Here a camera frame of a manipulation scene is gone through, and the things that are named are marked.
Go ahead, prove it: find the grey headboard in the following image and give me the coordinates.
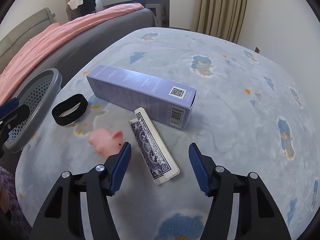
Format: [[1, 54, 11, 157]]
[[1, 8, 55, 72]]

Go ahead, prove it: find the grey perforated trash basket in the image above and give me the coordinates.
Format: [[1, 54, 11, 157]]
[[4, 68, 62, 153]]

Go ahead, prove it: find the right beige curtain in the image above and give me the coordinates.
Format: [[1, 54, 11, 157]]
[[190, 0, 247, 43]]

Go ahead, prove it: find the black hair band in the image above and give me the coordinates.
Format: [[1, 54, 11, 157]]
[[52, 94, 88, 126]]

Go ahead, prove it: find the chair with clothes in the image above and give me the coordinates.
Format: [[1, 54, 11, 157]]
[[66, 0, 97, 21]]

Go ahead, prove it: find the person left hand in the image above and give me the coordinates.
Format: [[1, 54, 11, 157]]
[[0, 184, 10, 213]]

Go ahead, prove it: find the pink bed quilt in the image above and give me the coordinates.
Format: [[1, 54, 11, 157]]
[[1, 3, 144, 103]]

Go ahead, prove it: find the pink pig toy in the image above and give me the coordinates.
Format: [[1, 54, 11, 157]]
[[88, 128, 124, 159]]

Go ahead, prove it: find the grey plastic stool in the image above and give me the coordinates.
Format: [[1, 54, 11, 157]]
[[145, 3, 168, 27]]

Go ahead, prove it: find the purple cardboard box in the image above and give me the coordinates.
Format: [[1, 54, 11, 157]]
[[87, 65, 196, 131]]

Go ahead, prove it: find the light blue patterned blanket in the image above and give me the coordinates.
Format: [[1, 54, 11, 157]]
[[16, 28, 319, 239]]

